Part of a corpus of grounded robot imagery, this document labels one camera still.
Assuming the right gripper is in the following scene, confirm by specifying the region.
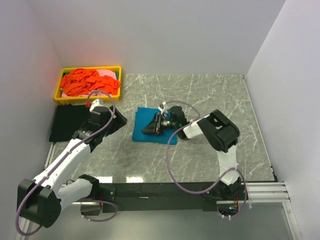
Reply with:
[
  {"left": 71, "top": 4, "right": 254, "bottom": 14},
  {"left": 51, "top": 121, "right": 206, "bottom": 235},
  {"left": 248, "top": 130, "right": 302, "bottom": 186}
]
[{"left": 142, "top": 112, "right": 179, "bottom": 136}]

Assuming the teal t shirt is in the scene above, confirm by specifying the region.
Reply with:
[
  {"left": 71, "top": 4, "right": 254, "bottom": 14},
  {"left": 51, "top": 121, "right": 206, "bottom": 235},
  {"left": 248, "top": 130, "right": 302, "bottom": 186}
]
[{"left": 132, "top": 107, "right": 175, "bottom": 145}]

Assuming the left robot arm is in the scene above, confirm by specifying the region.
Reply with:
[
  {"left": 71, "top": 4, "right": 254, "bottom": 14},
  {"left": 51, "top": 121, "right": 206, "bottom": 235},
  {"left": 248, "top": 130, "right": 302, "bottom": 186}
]
[{"left": 15, "top": 106, "right": 128, "bottom": 228}]

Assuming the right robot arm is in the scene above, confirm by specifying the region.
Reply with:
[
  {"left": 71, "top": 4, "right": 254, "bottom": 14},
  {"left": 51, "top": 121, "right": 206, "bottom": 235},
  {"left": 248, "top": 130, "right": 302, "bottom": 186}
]
[{"left": 141, "top": 104, "right": 241, "bottom": 200}]

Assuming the green garment in bin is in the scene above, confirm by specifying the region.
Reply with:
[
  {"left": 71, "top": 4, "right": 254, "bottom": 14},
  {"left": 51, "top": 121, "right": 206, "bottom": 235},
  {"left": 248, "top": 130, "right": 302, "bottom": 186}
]
[{"left": 62, "top": 70, "right": 120, "bottom": 79}]

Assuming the black folded t shirt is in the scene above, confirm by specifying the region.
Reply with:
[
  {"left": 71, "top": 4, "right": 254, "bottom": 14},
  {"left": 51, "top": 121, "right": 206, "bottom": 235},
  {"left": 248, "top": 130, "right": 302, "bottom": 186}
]
[{"left": 49, "top": 104, "right": 91, "bottom": 143}]

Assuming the yellow plastic bin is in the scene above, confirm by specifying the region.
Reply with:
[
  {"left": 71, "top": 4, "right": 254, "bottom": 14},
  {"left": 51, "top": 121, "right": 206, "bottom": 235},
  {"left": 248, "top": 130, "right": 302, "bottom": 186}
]
[{"left": 53, "top": 66, "right": 122, "bottom": 104}]

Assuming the orange t shirt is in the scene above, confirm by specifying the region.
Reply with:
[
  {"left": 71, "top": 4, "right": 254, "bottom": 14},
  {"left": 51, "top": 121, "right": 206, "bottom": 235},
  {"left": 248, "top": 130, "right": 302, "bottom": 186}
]
[{"left": 60, "top": 68, "right": 122, "bottom": 97}]

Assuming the black base beam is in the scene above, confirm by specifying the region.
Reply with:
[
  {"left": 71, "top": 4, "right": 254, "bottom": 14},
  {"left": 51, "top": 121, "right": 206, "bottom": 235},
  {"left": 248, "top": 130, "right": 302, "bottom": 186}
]
[{"left": 95, "top": 180, "right": 248, "bottom": 212}]

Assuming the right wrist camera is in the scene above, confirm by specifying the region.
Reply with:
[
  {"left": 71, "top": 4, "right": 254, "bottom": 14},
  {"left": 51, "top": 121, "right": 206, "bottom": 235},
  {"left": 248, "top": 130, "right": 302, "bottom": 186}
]
[{"left": 158, "top": 101, "right": 170, "bottom": 119}]

